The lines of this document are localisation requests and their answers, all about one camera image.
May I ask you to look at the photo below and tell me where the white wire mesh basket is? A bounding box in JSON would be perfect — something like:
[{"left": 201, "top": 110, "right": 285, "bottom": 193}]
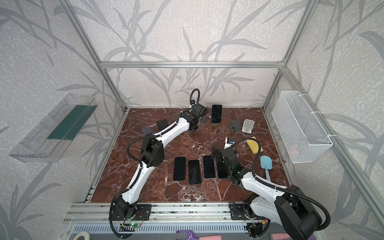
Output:
[{"left": 272, "top": 91, "right": 333, "bottom": 164}]

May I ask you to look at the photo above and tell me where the white-edged phone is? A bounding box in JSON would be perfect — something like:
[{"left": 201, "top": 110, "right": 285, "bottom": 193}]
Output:
[{"left": 203, "top": 156, "right": 216, "bottom": 179}]

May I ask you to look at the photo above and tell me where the white folding phone stand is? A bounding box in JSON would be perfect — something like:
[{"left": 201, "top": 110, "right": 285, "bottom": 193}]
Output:
[{"left": 242, "top": 119, "right": 255, "bottom": 134}]

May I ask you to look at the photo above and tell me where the white tape roll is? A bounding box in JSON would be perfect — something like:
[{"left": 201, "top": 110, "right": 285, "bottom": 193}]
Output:
[{"left": 73, "top": 231, "right": 91, "bottom": 240}]

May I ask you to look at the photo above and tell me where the clear acrylic wall shelf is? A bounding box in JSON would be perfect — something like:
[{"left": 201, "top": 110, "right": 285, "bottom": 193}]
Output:
[{"left": 9, "top": 94, "right": 98, "bottom": 163}]

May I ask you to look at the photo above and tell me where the black phone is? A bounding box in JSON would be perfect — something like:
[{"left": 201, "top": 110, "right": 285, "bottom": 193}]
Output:
[
  {"left": 188, "top": 160, "right": 202, "bottom": 185},
  {"left": 173, "top": 157, "right": 186, "bottom": 182}
]

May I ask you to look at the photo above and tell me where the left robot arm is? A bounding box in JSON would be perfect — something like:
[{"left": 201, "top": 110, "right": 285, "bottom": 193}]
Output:
[{"left": 109, "top": 103, "right": 208, "bottom": 224}]

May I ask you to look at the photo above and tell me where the purple plastic tool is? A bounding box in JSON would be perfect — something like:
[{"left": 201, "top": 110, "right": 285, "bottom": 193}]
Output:
[{"left": 176, "top": 230, "right": 222, "bottom": 240}]

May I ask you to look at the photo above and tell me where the yellow sponge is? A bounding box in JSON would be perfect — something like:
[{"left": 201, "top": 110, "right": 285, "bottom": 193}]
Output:
[{"left": 246, "top": 140, "right": 264, "bottom": 155}]

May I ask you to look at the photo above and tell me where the light blue sponge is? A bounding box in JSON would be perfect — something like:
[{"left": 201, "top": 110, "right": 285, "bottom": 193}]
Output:
[{"left": 260, "top": 156, "right": 273, "bottom": 182}]

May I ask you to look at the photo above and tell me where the black folding phone stand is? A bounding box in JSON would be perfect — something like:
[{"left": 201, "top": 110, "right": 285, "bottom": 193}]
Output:
[{"left": 157, "top": 119, "right": 169, "bottom": 132}]

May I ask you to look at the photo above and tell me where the purple pink scoop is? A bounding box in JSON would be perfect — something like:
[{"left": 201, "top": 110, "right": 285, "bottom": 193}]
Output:
[{"left": 270, "top": 233, "right": 287, "bottom": 240}]

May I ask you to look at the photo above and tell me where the teal phone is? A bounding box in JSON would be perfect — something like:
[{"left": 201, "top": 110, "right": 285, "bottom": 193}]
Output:
[{"left": 217, "top": 162, "right": 228, "bottom": 179}]

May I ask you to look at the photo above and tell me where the grey round phone stand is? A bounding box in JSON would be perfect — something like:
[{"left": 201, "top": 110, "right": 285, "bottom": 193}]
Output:
[{"left": 230, "top": 120, "right": 242, "bottom": 132}]

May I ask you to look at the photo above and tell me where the dark phone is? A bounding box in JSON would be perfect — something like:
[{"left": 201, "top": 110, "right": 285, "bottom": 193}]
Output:
[{"left": 211, "top": 105, "right": 223, "bottom": 124}]

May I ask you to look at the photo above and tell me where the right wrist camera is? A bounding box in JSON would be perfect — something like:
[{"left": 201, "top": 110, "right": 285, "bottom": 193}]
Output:
[{"left": 224, "top": 138, "right": 236, "bottom": 149}]

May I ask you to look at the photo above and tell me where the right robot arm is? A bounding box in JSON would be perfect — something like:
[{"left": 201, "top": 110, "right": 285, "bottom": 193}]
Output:
[{"left": 215, "top": 148, "right": 331, "bottom": 240}]

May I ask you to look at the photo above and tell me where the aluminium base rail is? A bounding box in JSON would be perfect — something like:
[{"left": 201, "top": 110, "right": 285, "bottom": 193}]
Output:
[{"left": 63, "top": 201, "right": 280, "bottom": 235}]

